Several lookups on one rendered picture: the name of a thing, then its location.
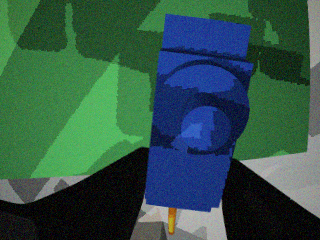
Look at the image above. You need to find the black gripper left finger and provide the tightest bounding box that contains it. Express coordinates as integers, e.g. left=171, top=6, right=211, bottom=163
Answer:
left=0, top=147, right=149, bottom=240

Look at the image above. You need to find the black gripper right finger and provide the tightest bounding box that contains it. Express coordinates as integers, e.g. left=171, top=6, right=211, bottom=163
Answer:
left=221, top=159, right=320, bottom=240

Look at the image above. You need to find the green flat deck plate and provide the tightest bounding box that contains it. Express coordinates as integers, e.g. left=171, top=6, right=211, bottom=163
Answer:
left=0, top=0, right=311, bottom=180

